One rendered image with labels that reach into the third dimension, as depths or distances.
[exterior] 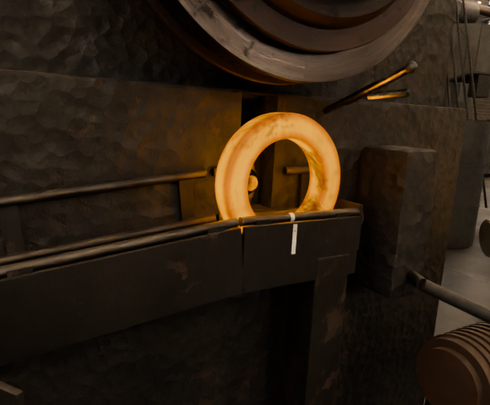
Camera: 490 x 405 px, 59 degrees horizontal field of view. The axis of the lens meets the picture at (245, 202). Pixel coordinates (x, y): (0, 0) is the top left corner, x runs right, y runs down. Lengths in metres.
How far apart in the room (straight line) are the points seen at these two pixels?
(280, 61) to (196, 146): 0.16
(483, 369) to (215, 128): 0.49
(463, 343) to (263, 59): 0.49
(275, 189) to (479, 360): 0.37
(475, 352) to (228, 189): 0.42
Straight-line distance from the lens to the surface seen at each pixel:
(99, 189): 0.54
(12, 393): 0.22
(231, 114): 0.61
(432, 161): 0.73
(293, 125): 0.57
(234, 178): 0.53
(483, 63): 8.52
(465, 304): 0.74
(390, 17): 0.63
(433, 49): 0.97
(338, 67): 0.59
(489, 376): 0.72
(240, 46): 0.51
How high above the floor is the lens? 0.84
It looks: 11 degrees down
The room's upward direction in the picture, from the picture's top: 3 degrees clockwise
